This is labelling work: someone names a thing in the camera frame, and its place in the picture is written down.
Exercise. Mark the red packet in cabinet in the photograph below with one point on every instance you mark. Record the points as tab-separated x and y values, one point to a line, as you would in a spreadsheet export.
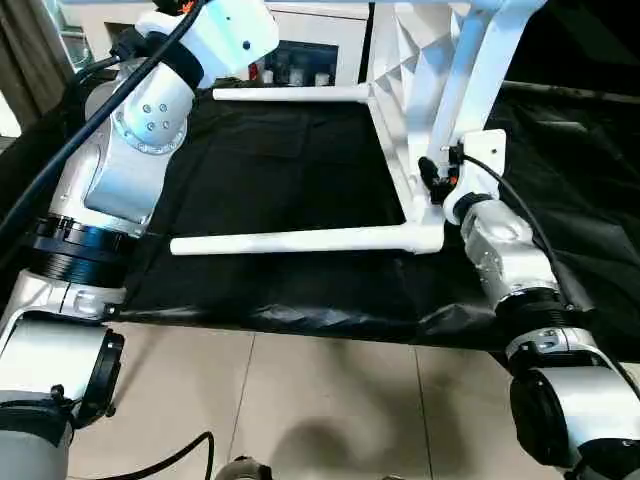
252	71

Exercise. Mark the black mat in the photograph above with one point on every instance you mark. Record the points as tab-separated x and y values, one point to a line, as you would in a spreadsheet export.
275	175

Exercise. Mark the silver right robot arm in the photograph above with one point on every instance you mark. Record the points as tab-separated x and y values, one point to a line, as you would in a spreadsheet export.
510	260

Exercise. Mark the pale blue translucent container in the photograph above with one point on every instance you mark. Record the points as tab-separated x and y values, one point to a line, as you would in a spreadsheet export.
75	45

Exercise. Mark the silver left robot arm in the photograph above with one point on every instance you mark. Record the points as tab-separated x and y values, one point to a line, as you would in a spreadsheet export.
125	165

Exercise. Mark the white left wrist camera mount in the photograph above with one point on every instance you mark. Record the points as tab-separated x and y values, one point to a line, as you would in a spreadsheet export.
230	35

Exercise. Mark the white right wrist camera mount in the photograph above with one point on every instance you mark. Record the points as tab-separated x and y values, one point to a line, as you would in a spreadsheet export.
480	165

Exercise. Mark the white cabinet with glass doors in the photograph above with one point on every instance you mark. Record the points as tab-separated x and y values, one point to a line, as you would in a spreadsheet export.
320	25

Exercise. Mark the black metal rail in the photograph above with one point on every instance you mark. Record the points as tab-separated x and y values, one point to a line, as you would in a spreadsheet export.
575	92

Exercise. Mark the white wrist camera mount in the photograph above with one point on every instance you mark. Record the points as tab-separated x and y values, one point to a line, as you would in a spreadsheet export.
230	35
480	165

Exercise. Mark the white plastic table top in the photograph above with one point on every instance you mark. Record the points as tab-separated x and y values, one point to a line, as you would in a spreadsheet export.
400	75

